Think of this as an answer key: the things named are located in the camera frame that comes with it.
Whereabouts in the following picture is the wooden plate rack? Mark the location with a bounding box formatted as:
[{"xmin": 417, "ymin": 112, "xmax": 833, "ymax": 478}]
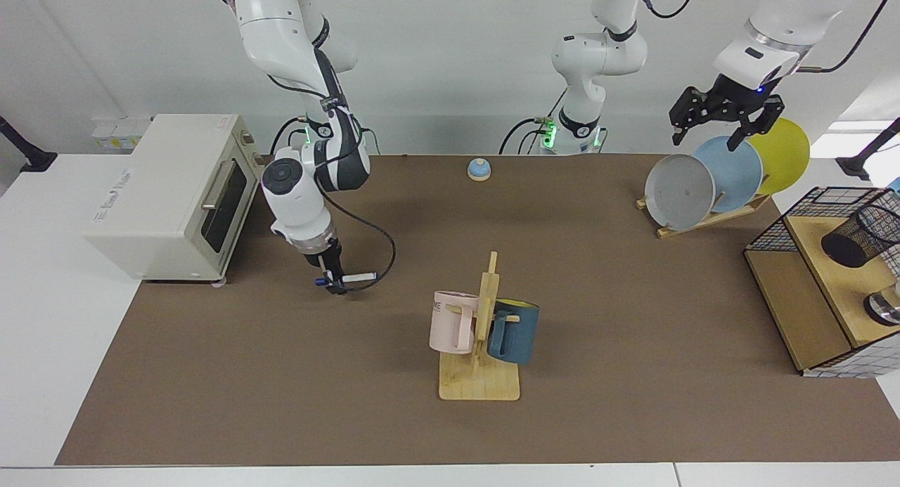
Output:
[{"xmin": 636, "ymin": 192, "xmax": 772, "ymax": 240}]

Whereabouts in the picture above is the pale toaster oven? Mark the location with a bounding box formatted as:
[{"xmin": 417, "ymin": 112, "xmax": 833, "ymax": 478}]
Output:
[{"xmin": 83, "ymin": 113, "xmax": 266, "ymax": 285}]

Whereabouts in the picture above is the black mesh pen holder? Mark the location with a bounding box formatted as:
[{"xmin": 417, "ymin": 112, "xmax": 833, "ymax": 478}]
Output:
[{"xmin": 821, "ymin": 204, "xmax": 900, "ymax": 268}]

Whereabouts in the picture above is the brown table cloth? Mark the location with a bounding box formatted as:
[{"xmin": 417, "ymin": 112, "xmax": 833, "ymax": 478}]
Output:
[{"xmin": 55, "ymin": 153, "xmax": 900, "ymax": 467}]

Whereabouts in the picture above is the black stand foot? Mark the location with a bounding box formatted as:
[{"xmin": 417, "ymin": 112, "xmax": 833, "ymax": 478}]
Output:
[
  {"xmin": 0, "ymin": 116, "xmax": 58, "ymax": 173},
  {"xmin": 835, "ymin": 118, "xmax": 900, "ymax": 181}
]

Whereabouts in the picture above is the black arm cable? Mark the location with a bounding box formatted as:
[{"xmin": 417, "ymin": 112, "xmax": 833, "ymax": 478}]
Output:
[
  {"xmin": 266, "ymin": 48, "xmax": 398, "ymax": 291},
  {"xmin": 635, "ymin": 0, "xmax": 888, "ymax": 74}
]

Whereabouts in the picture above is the white wall socket strip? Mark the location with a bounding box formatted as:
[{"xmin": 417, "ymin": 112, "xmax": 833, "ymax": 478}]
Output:
[{"xmin": 91, "ymin": 116, "xmax": 152, "ymax": 152}]

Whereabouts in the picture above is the blue and white marker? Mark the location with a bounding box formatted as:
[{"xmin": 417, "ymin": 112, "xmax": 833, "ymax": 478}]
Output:
[{"xmin": 315, "ymin": 271, "xmax": 378, "ymax": 287}]

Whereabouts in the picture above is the light blue plate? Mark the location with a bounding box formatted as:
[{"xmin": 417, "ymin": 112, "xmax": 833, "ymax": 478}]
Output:
[{"xmin": 693, "ymin": 136, "xmax": 764, "ymax": 214}]

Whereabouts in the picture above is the silver round metal object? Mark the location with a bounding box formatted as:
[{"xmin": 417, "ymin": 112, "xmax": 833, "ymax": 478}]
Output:
[{"xmin": 863, "ymin": 280, "xmax": 900, "ymax": 326}]

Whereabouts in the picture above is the pink mug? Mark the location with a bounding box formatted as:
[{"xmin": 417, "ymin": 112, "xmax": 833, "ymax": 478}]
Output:
[{"xmin": 429, "ymin": 290, "xmax": 480, "ymax": 355}]

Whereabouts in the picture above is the wooden cup stand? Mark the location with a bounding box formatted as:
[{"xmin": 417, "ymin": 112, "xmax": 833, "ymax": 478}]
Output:
[{"xmin": 439, "ymin": 252, "xmax": 521, "ymax": 402}]

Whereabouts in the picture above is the grey plate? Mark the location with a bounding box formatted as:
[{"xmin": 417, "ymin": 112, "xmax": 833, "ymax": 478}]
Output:
[{"xmin": 645, "ymin": 154, "xmax": 716, "ymax": 231}]

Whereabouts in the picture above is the dark teal mug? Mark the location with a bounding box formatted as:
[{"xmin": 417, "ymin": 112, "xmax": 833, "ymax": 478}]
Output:
[{"xmin": 487, "ymin": 299, "xmax": 540, "ymax": 365}]

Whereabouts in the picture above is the yellow plate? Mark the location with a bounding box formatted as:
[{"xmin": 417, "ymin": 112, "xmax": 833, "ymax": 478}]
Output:
[{"xmin": 738, "ymin": 117, "xmax": 811, "ymax": 196}]

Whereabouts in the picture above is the wire basket with wooden floor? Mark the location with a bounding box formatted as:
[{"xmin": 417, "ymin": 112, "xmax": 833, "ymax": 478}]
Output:
[{"xmin": 744, "ymin": 186, "xmax": 900, "ymax": 379}]

